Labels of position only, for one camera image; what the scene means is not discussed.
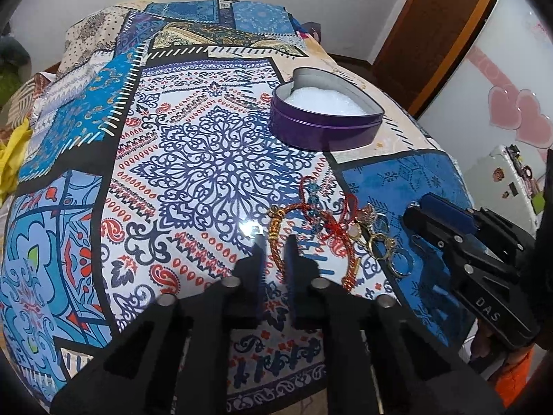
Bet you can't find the orange gold braided bracelet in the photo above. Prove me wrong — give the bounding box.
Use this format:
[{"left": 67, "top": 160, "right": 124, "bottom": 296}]
[{"left": 266, "top": 201, "right": 362, "bottom": 293}]

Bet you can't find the right hand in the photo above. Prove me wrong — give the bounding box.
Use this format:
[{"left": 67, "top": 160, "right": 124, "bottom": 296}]
[{"left": 468, "top": 321, "right": 537, "bottom": 409}]

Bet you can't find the white sticker-covered appliance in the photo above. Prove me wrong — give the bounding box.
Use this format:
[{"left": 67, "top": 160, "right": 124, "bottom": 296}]
[{"left": 463, "top": 144, "right": 544, "bottom": 236}]

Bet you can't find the gold hoop earrings cluster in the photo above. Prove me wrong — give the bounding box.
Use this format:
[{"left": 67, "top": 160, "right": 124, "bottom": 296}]
[{"left": 347, "top": 204, "right": 397, "bottom": 261}]

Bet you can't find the white wardrobe sliding door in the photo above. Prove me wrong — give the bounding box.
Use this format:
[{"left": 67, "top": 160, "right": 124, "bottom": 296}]
[{"left": 419, "top": 0, "right": 552, "bottom": 178}]

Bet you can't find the purple heart-shaped tin box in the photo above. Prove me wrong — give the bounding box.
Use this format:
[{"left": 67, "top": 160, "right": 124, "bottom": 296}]
[{"left": 269, "top": 66, "right": 385, "bottom": 152}]

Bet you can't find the brown wooden door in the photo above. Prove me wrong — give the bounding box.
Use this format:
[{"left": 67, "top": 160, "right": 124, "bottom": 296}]
[{"left": 372, "top": 0, "right": 495, "bottom": 115}]

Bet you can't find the blue patterned patchwork cloth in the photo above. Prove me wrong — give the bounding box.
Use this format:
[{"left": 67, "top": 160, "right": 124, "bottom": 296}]
[{"left": 1, "top": 0, "right": 474, "bottom": 413}]

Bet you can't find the yellow garment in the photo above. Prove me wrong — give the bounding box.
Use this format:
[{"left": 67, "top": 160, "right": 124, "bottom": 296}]
[{"left": 0, "top": 118, "right": 33, "bottom": 204}]

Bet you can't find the clutter pile on stand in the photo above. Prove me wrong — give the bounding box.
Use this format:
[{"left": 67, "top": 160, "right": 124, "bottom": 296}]
[{"left": 0, "top": 22, "right": 31, "bottom": 107}]

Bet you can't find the silver hoop ring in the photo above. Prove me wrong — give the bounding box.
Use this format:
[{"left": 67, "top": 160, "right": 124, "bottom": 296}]
[{"left": 385, "top": 245, "right": 416, "bottom": 279}]

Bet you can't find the red string bracelet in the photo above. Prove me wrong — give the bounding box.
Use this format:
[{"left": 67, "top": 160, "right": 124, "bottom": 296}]
[{"left": 297, "top": 175, "right": 361, "bottom": 243}]

